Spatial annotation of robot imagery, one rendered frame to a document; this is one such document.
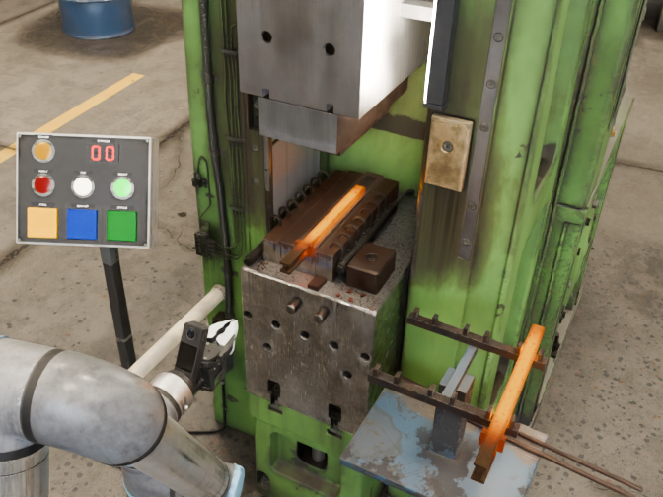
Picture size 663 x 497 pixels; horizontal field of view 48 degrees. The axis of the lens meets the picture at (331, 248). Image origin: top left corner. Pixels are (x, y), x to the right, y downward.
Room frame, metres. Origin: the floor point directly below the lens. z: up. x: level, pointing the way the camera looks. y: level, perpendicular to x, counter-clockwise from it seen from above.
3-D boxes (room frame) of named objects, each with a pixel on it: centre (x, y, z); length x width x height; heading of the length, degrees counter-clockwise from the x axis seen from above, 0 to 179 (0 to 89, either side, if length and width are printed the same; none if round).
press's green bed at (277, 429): (1.69, -0.06, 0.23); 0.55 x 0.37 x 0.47; 154
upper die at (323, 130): (1.71, -0.01, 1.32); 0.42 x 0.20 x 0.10; 154
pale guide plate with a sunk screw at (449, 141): (1.50, -0.25, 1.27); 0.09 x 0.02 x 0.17; 64
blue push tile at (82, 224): (1.56, 0.63, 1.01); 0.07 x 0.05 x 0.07; 89
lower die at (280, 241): (1.71, -0.01, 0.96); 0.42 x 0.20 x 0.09; 154
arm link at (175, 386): (1.01, 0.30, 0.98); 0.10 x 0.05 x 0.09; 64
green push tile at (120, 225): (1.56, 0.53, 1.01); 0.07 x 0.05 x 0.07; 89
